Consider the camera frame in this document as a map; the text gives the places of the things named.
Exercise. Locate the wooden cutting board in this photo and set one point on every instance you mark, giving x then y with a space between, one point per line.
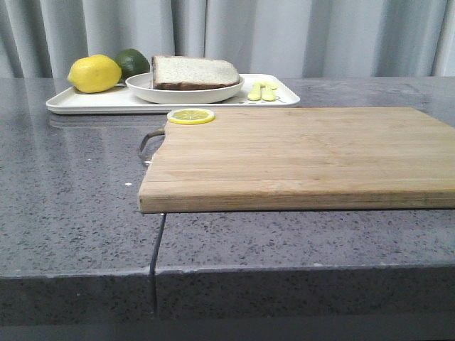
303 159

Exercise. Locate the yellow lemon slice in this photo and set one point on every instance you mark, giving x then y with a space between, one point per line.
191 116

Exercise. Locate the white rectangular tray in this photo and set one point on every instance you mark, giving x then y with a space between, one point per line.
122 100

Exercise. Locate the metal cutting board handle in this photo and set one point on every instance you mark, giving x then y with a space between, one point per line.
150 145

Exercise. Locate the yellow whole lemon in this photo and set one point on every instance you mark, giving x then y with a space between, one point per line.
93 74

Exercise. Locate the white bread slice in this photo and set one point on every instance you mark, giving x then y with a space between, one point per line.
190 73

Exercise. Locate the white round plate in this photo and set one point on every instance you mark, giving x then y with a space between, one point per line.
141 86

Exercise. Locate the green lime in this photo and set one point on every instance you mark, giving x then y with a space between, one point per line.
132 63

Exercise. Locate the left yellow utensil handle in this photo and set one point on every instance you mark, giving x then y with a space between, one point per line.
255 93

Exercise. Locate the grey curtain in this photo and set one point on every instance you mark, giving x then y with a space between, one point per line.
283 38

